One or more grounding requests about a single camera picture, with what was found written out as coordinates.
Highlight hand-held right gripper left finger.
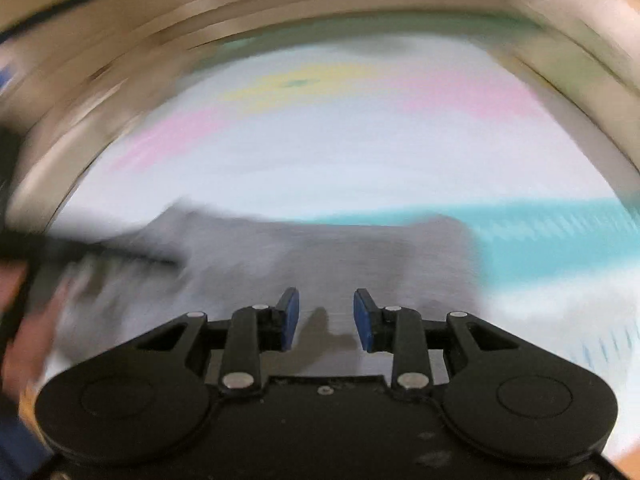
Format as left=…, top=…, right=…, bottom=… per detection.
left=134, top=287, right=301, bottom=394

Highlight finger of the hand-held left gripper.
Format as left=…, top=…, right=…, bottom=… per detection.
left=30, top=236, right=182, bottom=268

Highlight floral bed sheet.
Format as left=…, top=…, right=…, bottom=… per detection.
left=45, top=15, right=640, bottom=461

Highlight person's left hand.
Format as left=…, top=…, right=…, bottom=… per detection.
left=0, top=264, right=78, bottom=403

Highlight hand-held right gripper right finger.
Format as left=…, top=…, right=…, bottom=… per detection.
left=352, top=288, right=522, bottom=394

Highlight grey pants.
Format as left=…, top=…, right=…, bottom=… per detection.
left=47, top=200, right=483, bottom=391

